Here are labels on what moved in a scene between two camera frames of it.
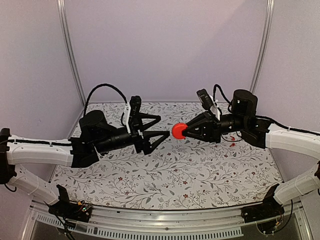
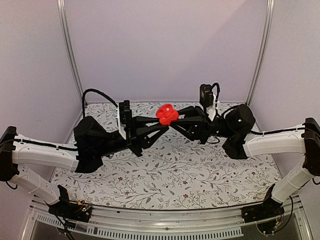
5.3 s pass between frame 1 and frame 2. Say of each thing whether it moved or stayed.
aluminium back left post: stayed
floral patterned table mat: stayed
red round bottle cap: moved
